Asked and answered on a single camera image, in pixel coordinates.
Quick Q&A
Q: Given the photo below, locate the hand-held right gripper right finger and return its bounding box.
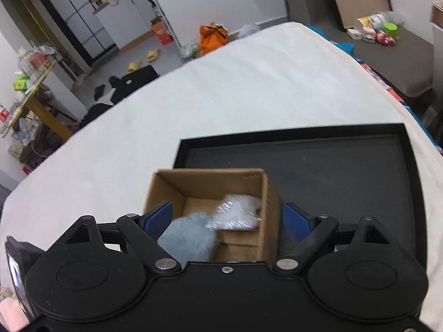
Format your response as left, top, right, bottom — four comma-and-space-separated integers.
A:
273, 201, 406, 273

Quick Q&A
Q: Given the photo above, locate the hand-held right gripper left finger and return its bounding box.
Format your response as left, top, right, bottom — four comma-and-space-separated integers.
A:
48, 201, 182, 274

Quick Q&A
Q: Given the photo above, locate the grey fluffy plush ball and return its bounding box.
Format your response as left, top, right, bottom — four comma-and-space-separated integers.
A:
157, 212, 222, 262

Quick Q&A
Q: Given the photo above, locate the brown cardboard box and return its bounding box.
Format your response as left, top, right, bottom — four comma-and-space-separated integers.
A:
143, 168, 280, 262

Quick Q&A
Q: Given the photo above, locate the grey bunny plush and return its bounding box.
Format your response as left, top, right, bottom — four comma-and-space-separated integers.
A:
204, 194, 264, 231

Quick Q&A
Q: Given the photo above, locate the black rectangular tray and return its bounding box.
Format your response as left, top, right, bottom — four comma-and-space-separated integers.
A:
172, 122, 428, 274

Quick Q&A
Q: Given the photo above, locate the pink cloth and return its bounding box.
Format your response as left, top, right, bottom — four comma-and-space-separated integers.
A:
0, 295, 30, 332

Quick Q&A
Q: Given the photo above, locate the black clothing pile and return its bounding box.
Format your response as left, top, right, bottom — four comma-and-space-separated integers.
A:
80, 85, 116, 128

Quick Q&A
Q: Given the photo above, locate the yellow wooden table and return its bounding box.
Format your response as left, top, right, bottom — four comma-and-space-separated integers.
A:
0, 59, 74, 139

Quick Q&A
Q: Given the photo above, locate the black floor mat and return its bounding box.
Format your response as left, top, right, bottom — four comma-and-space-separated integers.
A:
112, 64, 160, 104

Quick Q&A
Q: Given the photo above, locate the printed bed sheet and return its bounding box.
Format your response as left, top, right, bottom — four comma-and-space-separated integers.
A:
358, 59, 443, 153

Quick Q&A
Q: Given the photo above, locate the green patterned plastic bag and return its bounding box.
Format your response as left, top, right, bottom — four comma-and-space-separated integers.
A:
177, 42, 202, 59

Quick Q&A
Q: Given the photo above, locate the teal cloth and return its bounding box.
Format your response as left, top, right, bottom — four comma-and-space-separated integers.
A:
306, 24, 354, 55

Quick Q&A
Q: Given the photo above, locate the orange cardboard box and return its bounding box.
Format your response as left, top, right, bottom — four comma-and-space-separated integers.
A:
151, 19, 174, 45

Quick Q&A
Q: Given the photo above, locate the orange gift bag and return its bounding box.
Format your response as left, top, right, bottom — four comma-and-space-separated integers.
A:
199, 24, 230, 55

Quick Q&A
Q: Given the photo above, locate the clear plastic bottle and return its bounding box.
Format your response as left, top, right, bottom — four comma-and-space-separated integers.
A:
17, 46, 38, 73

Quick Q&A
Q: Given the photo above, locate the grey low bench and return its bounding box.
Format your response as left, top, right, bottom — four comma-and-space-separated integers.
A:
346, 24, 435, 98

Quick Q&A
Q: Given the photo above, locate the white plastic bag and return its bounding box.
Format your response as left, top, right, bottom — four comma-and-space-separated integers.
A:
239, 24, 261, 38

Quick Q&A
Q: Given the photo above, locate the white kitchen cabinet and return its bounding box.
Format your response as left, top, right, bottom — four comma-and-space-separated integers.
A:
92, 0, 163, 51

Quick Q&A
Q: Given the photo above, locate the red pink toy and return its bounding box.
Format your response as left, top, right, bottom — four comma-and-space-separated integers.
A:
375, 31, 397, 46

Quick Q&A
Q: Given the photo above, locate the white round can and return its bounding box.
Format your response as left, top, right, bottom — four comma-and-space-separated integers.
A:
356, 12, 390, 30

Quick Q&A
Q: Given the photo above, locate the black framed sliding door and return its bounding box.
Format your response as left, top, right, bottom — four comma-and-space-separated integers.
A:
33, 0, 116, 66

